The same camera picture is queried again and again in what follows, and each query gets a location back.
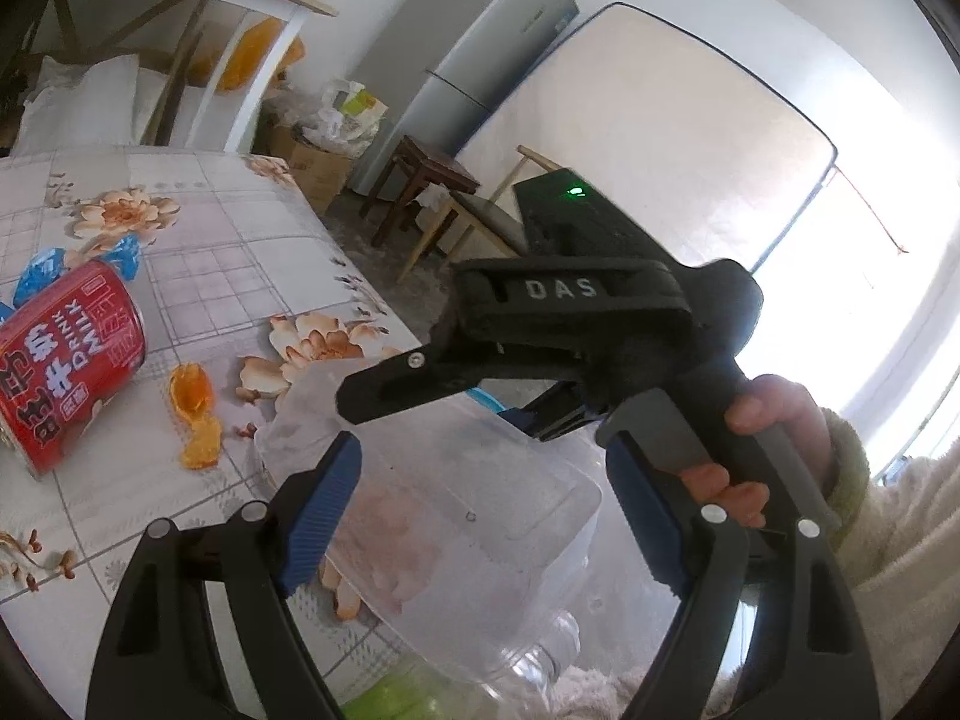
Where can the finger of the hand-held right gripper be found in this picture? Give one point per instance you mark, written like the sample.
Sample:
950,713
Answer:
450,367
562,412

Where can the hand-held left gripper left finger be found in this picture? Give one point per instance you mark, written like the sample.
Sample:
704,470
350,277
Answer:
322,502

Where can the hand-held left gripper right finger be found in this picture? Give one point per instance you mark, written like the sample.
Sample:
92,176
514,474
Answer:
645,517

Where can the clear plastic container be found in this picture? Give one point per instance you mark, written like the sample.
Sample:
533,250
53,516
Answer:
450,510

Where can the blue wrapper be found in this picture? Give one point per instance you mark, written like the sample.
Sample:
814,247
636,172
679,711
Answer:
45,274

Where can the person's right forearm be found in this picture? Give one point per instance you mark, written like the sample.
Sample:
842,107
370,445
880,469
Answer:
900,540

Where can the person's right hand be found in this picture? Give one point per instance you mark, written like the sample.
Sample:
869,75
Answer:
795,405

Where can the orange peel piece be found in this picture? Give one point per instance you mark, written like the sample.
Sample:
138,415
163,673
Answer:
187,390
201,444

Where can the wooden chair with dark seat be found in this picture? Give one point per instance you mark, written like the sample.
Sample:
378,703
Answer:
480,214

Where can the white leaning mattress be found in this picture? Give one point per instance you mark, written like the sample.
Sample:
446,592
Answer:
675,127

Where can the brown wooden stool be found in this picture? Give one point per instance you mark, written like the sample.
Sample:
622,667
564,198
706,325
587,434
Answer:
431,161

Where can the cardboard box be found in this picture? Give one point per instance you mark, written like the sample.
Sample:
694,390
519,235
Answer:
315,172

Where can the white bag with green print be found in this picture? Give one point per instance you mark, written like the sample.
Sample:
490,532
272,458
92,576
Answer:
360,101

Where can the red drink can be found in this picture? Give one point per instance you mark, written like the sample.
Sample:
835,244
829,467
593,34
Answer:
67,360

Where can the crumpled clear plastic bag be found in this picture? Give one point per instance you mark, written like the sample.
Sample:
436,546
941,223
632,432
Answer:
300,116

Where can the silver fridge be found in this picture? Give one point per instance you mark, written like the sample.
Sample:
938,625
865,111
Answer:
480,30

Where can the white shelf table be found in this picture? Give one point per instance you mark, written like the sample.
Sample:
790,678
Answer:
241,120

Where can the yellow plastic bag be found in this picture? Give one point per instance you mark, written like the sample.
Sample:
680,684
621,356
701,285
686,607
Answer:
236,64

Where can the white sack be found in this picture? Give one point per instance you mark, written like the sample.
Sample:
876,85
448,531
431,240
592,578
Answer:
90,105

